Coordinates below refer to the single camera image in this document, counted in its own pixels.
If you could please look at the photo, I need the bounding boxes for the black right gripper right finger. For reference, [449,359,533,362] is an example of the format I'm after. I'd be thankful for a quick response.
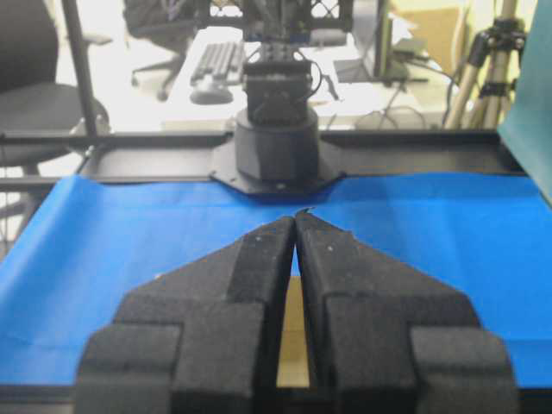
[295,211,519,413]

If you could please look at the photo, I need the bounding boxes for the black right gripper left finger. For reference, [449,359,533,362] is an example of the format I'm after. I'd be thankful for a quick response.
[74,216,294,413]

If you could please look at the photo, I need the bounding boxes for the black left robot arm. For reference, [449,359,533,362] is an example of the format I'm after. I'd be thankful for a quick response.
[73,1,322,413]

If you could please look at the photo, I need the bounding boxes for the open cardboard box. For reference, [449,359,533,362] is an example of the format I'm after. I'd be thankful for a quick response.
[277,276,310,388]

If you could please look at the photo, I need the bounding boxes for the blue table cloth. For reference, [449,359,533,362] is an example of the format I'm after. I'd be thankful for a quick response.
[1,173,551,388]

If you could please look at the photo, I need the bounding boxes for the teal backdrop sheet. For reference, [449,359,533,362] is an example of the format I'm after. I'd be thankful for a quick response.
[499,1,551,201]

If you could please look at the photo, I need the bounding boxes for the black keyboard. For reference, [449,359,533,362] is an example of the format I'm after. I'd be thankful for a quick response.
[190,41,245,105]

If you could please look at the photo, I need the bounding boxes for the black office chair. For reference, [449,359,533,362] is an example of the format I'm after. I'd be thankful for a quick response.
[0,0,111,167]

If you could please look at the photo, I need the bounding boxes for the black metal table frame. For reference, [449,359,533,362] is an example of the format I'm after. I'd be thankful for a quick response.
[1,130,525,194]

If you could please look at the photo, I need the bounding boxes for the camera tripod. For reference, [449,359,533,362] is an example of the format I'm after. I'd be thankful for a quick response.
[442,0,528,130]

